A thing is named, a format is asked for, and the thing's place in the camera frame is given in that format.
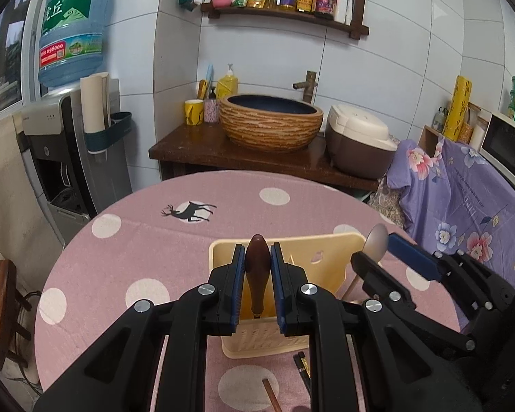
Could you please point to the dark wooden stool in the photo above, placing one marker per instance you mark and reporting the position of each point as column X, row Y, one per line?
column 6, row 300

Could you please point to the blue water jug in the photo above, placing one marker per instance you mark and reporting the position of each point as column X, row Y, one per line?
column 75, row 17

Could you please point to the grey water dispenser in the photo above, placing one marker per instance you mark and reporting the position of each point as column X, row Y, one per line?
column 47, row 158

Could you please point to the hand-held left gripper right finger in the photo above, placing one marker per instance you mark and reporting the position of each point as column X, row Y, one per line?
column 277, row 292

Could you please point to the blue toothbrush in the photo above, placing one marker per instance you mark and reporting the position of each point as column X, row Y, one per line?
column 209, row 79

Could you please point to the yellow soap dispenser bottle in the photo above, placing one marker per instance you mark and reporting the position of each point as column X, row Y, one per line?
column 227, row 86

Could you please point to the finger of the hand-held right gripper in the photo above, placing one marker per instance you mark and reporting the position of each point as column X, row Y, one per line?
column 412, row 257
column 369, row 272

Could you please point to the pink polka dot tablecloth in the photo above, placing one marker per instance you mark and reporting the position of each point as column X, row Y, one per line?
column 154, row 244

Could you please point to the yellow patterned roll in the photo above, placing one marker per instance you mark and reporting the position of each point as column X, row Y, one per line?
column 457, row 107

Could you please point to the pink bowl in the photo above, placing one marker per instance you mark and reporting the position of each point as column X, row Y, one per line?
column 222, row 1

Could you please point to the dark wooden spoon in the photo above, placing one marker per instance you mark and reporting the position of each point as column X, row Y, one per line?
column 257, row 266

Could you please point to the white jar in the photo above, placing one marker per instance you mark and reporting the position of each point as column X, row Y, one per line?
column 478, row 137

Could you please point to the cream plastic utensil basket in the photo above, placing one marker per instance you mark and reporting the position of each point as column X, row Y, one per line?
column 300, row 249

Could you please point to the black chopstick gold band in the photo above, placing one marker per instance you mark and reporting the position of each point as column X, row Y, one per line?
column 305, row 362
column 299, row 369

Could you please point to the yellow mug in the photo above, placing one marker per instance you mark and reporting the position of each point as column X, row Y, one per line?
column 194, row 113

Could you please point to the purple floral cloth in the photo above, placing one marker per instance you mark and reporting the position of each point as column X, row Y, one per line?
column 455, row 206

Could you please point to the white bottle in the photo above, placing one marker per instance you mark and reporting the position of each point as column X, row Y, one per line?
column 341, row 6

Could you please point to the silver spoon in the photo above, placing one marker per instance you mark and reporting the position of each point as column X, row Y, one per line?
column 377, row 242

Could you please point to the striped ceramic basin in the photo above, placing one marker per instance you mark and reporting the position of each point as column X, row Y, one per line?
column 270, row 128

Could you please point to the white microwave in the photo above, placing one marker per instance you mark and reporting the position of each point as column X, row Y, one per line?
column 506, row 146

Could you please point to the dark wooden mirror shelf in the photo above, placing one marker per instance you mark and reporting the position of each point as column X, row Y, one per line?
column 283, row 16

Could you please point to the dark wooden counter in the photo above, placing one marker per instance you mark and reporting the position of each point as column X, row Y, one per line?
column 197, row 148

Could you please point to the brown wooden chopstick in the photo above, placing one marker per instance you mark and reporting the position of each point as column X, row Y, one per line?
column 271, row 395

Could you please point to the brass faucet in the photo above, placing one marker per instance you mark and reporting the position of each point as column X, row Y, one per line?
column 309, row 88

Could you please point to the wooden box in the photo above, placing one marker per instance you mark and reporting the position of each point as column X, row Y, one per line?
column 429, row 141

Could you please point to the grey paisley cloth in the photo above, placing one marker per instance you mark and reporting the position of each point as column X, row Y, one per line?
column 386, row 206

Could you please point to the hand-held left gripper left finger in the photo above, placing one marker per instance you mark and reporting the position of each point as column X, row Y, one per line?
column 239, row 292

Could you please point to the white and brown rice cooker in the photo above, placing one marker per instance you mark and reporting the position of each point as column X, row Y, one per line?
column 360, row 146

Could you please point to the orange toothbrush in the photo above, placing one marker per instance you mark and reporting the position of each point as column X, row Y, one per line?
column 201, row 90

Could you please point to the white tube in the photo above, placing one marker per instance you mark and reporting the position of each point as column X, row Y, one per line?
column 349, row 10

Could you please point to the metal frame window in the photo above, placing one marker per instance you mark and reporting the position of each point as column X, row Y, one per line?
column 4, row 51

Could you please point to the purple patterned pump bottle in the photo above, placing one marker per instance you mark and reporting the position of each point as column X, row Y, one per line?
column 211, row 111

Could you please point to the blue and white holder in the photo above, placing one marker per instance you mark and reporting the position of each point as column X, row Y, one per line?
column 111, row 135

